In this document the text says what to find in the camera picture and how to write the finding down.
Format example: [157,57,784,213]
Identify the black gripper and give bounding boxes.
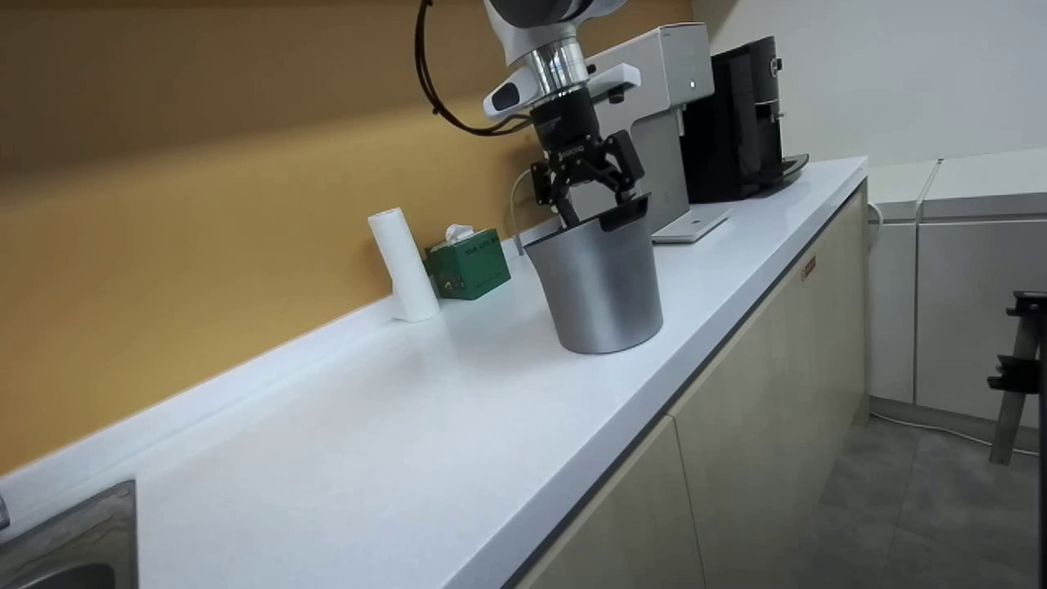
[530,93,649,229]

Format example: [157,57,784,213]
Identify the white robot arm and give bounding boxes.
[485,0,643,226]

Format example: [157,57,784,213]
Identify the metal can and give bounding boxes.
[523,200,663,353]

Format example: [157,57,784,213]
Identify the green tissue box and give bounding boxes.
[425,229,511,300]

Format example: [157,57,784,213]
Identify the silver water dispenser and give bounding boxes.
[519,19,719,246]

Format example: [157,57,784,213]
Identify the black coffee machine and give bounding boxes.
[680,35,809,204]

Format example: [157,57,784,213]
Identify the beige base cabinets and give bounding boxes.
[511,194,867,589]

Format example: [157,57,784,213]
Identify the white side cabinet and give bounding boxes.
[867,146,1047,418]

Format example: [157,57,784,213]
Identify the steel sink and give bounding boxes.
[0,482,139,589]

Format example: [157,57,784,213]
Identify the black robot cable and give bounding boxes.
[409,0,535,142]

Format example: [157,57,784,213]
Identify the black camera stand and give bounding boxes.
[985,288,1047,473]

